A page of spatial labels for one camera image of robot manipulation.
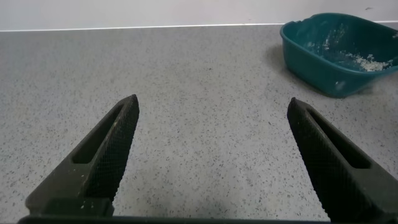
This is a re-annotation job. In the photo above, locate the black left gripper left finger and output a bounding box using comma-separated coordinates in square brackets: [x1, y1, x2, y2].
[25, 94, 140, 218]

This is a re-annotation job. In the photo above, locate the teal square plastic tray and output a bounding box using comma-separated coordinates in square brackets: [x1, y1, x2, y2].
[279, 12, 398, 99]

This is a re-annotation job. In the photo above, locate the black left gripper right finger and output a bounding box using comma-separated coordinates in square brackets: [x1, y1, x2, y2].
[286, 97, 398, 223]

